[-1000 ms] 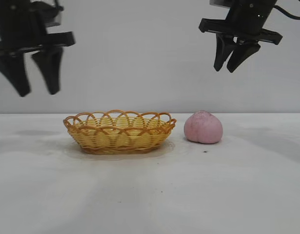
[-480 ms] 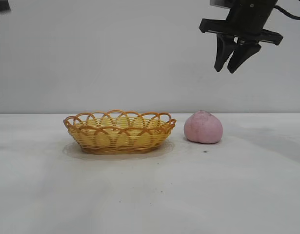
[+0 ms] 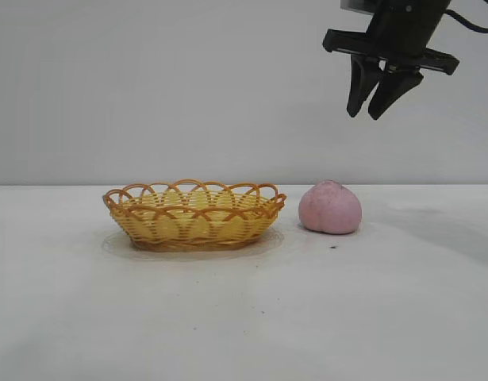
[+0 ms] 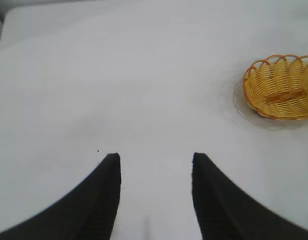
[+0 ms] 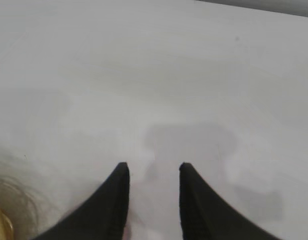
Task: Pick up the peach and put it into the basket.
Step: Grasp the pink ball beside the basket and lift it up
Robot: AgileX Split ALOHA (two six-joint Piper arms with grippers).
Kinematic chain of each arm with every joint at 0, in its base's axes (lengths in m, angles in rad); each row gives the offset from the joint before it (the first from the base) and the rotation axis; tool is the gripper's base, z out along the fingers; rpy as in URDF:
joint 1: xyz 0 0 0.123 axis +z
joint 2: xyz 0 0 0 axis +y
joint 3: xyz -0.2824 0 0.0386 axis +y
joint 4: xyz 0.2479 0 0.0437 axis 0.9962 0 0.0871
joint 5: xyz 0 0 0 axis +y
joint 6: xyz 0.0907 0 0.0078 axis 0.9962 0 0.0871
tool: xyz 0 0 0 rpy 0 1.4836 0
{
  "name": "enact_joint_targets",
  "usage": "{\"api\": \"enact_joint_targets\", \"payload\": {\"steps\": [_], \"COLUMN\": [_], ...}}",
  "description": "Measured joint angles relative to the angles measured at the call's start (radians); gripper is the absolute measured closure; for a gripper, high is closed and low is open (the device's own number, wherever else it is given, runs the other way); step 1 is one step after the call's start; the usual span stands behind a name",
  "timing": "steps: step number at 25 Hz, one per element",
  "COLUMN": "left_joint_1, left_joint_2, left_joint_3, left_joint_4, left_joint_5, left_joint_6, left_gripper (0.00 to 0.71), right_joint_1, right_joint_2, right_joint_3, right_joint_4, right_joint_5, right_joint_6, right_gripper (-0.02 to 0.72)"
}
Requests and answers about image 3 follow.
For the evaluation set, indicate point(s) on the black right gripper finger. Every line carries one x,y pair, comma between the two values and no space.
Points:
390,93
360,83

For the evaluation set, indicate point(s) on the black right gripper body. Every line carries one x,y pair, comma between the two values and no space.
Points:
402,31

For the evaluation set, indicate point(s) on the pink peach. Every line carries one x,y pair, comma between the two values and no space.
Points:
331,208

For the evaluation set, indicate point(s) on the yellow woven wicker basket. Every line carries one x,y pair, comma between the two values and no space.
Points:
196,226

